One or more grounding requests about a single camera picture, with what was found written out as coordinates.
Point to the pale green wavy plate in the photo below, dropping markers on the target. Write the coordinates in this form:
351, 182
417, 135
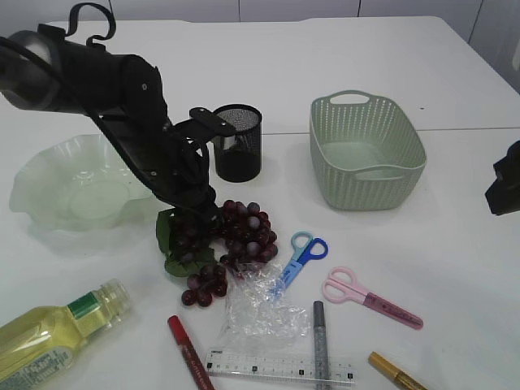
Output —
79, 184

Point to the yellow tea bottle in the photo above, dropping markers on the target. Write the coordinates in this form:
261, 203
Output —
45, 341

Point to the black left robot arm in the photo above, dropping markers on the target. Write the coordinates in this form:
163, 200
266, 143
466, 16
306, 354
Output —
122, 94

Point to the gold marker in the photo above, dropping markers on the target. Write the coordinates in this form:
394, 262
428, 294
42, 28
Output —
393, 373

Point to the purple artificial grape bunch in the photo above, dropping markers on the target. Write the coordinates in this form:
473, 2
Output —
205, 254

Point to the red marker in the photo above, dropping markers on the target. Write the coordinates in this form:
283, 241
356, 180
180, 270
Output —
193, 362

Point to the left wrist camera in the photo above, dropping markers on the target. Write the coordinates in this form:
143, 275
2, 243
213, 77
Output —
206, 125

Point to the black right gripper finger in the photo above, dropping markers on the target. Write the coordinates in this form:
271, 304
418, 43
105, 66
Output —
503, 195

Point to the blue safety scissors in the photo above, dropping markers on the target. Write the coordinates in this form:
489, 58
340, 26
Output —
306, 248

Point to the green woven plastic basket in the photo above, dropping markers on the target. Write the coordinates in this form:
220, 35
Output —
366, 156

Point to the clear plastic sheet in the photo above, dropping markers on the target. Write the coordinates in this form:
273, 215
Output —
256, 307

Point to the black mesh pen cup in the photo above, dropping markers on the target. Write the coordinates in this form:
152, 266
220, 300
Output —
238, 158

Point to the pink safety scissors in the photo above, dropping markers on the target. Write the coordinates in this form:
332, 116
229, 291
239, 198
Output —
342, 285

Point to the silver glitter marker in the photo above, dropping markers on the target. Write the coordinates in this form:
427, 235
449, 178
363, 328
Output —
321, 359

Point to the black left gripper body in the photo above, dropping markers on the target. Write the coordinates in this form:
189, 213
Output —
164, 157

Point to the clear plastic ruler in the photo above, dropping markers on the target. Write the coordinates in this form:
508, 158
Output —
278, 368

